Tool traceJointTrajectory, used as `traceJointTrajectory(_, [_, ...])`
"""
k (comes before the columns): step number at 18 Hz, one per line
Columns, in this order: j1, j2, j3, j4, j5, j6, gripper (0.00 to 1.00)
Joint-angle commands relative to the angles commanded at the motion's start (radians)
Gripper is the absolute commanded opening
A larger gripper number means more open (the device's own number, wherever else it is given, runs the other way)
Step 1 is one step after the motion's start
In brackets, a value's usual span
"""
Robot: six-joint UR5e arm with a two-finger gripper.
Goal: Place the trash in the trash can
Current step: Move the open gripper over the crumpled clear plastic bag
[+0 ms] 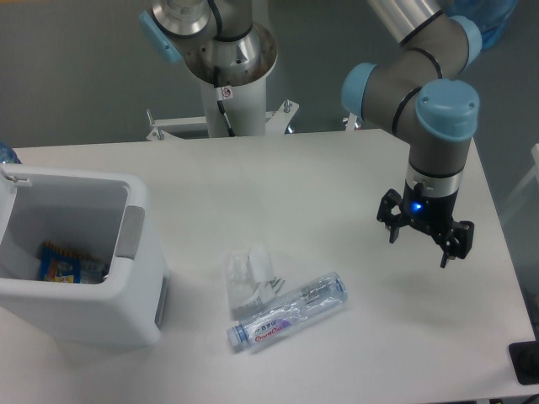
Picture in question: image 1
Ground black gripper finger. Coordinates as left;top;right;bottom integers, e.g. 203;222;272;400
376;189;407;244
435;221;475;268

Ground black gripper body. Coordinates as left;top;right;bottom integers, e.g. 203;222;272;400
398;184;457;238

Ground clear plastic water bottle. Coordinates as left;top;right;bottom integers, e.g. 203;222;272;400
227;272;348;351

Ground clear plastic wrapper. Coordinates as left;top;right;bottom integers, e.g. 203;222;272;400
224;244;285;320

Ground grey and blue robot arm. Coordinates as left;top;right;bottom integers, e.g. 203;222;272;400
139;1;482;260

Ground white trash can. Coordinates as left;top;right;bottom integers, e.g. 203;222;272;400
1;164;170;346

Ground black device at table edge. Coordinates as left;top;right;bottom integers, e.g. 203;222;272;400
509;341;538;385

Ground blue snack packet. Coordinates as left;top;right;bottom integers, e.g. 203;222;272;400
39;242;109;284

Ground blue bottle at left edge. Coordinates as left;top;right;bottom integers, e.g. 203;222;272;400
0;141;22;164

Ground white frame at right edge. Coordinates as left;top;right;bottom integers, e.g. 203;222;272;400
499;144;538;224

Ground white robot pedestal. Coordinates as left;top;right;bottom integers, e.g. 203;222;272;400
141;13;299;141

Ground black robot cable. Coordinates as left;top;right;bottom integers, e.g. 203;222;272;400
212;66;237;138

